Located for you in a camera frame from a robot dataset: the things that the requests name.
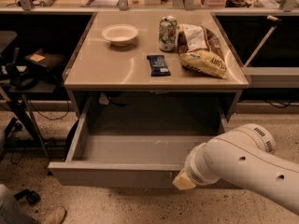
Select person leg in jeans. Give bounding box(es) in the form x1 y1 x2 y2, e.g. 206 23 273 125
0 184 39 224

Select black backpack on floor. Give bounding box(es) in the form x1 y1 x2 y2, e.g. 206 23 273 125
64 120 78 157

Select black headphones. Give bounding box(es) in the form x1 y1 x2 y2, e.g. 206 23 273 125
5 48 38 91

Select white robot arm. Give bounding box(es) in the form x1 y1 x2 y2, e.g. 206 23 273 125
173 124 299 215

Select black side table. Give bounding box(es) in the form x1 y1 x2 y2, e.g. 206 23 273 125
0 31 60 161

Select green white soda can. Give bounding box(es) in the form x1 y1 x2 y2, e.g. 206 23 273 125
159 16 177 51

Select white handled stick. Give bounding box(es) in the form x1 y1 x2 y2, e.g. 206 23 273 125
243 15 281 67

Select dark blue snack bar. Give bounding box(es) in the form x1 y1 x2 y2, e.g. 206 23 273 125
147 55 171 77

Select tan shoe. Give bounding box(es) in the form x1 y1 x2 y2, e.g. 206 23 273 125
42 206 66 224

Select black box with note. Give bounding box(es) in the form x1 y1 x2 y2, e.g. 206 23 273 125
24 49 66 73

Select yellow brown chip bag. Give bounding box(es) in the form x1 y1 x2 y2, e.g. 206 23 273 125
178 23 227 78

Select grey drawer cabinet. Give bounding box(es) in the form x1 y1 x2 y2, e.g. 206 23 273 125
64 9 249 118

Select black floor caster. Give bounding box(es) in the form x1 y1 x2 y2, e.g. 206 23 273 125
14 189 40 205

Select grey top drawer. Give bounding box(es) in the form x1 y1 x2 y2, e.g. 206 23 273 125
49 92 230 189

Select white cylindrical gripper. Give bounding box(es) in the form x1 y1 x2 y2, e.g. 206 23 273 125
173 143 220 190

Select white paper bowl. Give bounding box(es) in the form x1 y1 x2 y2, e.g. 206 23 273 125
102 24 138 47

